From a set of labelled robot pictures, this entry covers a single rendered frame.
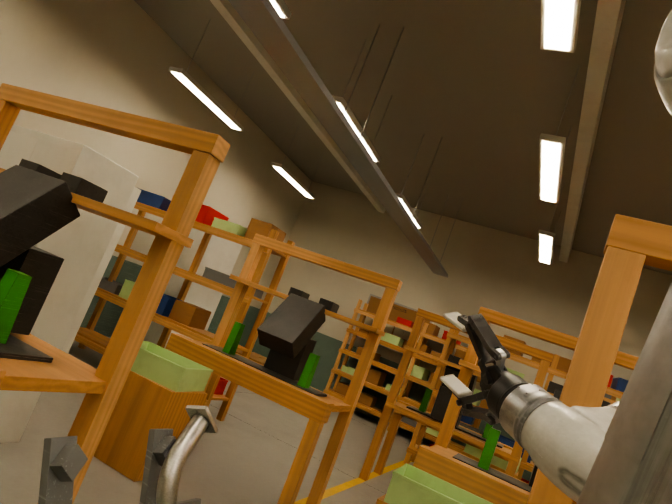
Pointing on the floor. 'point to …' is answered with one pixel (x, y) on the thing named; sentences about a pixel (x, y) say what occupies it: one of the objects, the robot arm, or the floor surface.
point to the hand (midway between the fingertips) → (451, 348)
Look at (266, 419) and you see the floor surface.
